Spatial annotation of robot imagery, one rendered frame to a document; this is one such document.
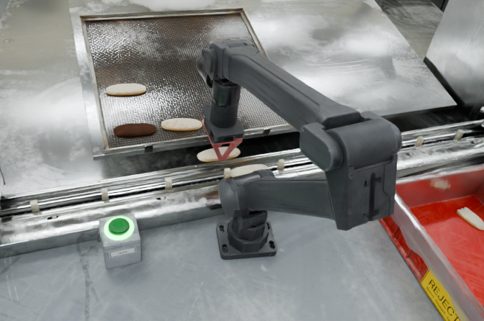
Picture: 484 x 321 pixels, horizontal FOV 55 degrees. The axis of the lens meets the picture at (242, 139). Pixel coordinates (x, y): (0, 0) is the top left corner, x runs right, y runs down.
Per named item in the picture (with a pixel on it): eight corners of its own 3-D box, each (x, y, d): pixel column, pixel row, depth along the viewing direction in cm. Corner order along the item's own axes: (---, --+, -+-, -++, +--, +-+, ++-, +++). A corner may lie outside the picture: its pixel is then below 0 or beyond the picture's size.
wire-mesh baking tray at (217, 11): (104, 155, 105) (104, 150, 104) (80, 19, 134) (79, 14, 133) (300, 127, 122) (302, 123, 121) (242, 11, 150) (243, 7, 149)
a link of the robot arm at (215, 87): (220, 83, 88) (247, 79, 90) (207, 65, 92) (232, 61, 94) (217, 113, 92) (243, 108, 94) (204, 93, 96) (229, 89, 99)
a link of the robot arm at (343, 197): (356, 245, 53) (422, 222, 57) (331, 129, 53) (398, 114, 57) (223, 216, 94) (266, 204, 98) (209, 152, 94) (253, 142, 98)
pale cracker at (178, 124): (161, 131, 112) (161, 128, 111) (160, 119, 115) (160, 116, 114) (202, 130, 115) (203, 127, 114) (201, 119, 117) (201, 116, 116)
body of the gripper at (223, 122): (229, 110, 104) (232, 83, 99) (244, 139, 97) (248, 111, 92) (201, 114, 102) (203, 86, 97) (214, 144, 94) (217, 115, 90)
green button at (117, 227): (109, 240, 87) (109, 235, 86) (106, 224, 90) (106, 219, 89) (131, 236, 89) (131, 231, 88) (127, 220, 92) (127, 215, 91)
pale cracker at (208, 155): (199, 164, 101) (199, 160, 101) (194, 152, 104) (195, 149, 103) (242, 157, 105) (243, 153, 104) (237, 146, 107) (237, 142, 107)
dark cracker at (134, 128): (114, 137, 109) (113, 134, 108) (112, 125, 111) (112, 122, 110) (157, 134, 111) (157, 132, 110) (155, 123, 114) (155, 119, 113)
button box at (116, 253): (104, 281, 92) (99, 247, 85) (99, 250, 98) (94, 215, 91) (145, 272, 95) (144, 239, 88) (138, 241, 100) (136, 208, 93)
